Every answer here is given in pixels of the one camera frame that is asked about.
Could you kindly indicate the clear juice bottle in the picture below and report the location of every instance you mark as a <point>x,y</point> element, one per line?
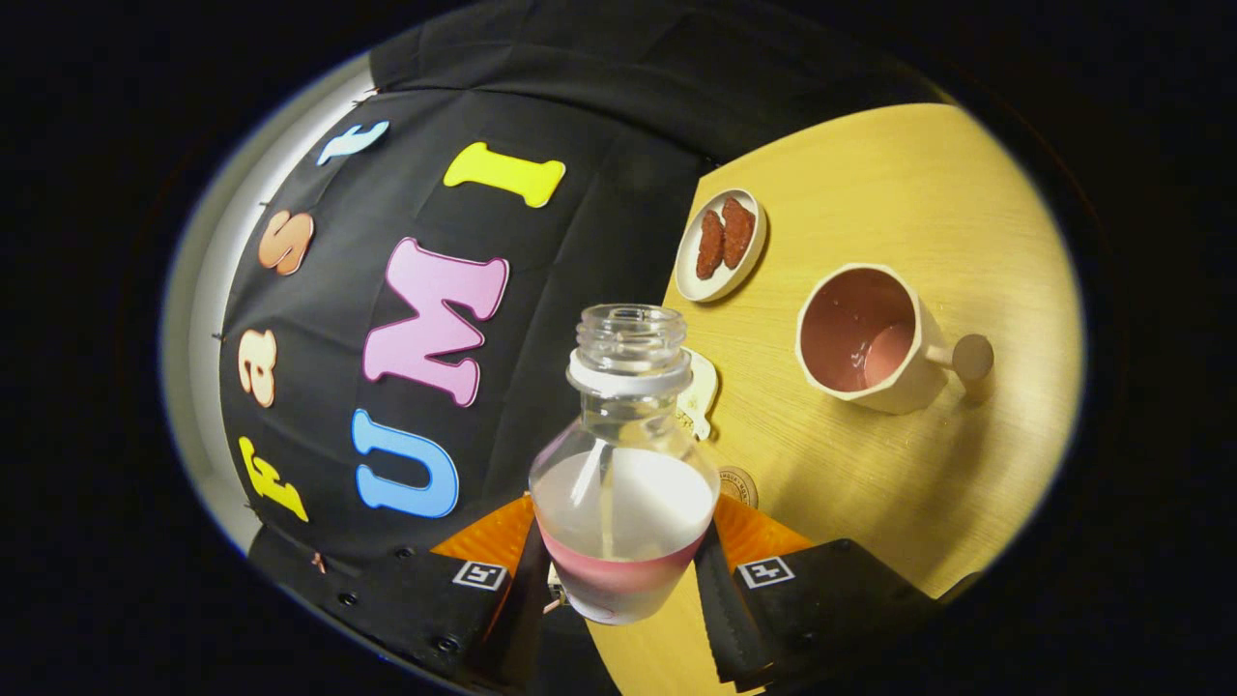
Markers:
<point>628,503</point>

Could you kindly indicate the white oval plate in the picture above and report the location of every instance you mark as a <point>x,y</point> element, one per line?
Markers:
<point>688,280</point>

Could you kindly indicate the wooden table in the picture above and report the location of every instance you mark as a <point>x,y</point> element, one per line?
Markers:
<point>918,193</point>

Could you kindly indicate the black backdrop cloth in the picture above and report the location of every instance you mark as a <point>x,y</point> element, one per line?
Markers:
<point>599,222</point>

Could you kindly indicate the white divided dish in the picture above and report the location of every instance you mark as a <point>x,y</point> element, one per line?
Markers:
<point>701,391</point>

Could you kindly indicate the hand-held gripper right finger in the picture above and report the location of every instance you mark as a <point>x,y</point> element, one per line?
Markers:
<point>720,619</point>

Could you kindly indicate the red sausage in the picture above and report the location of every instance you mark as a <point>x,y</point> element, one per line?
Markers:
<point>738,232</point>
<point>710,246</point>

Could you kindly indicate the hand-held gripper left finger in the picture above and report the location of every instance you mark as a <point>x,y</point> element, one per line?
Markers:
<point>527,628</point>

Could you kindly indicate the cream cup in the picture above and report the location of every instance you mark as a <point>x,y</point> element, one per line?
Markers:
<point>913,377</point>

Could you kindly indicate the round brown coaster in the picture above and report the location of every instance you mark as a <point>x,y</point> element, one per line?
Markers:
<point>739,486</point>

